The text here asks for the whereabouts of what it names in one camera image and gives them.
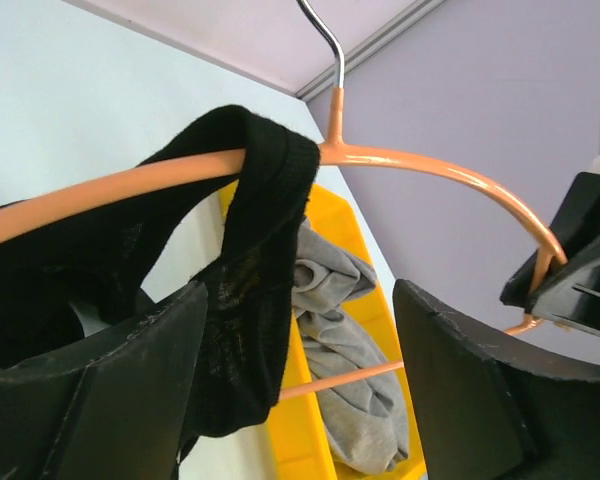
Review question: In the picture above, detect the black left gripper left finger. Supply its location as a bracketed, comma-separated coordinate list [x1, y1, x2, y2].
[0, 282, 207, 479]

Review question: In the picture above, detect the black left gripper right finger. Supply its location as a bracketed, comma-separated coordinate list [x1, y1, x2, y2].
[393, 280, 600, 480]

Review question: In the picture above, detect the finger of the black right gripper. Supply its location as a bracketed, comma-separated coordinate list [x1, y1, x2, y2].
[500, 172, 600, 306]
[529, 237, 600, 337]

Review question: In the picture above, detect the grey tank top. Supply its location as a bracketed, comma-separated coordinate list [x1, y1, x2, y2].
[292, 221, 409, 475]

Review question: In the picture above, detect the black tank top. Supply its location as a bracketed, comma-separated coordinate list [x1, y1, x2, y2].
[0, 103, 322, 476]

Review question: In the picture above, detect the orange plastic hanger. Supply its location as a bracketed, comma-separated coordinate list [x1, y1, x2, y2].
[0, 88, 567, 409]

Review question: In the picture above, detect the yellow plastic tray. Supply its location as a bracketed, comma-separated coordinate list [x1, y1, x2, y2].
[219, 180, 426, 480]

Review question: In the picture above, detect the metal wire hook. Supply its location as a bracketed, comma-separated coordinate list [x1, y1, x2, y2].
[296, 0, 345, 89]

